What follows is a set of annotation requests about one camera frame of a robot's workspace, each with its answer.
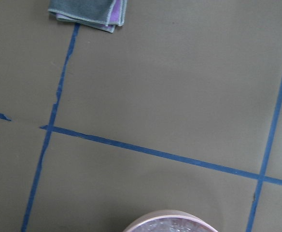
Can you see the ice cubes pile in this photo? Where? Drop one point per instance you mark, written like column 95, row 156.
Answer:
column 171, row 225

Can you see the grey folded cloth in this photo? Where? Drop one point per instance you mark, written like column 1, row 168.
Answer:
column 104, row 15

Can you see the pink bowl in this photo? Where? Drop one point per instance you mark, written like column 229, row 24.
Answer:
column 166, row 214

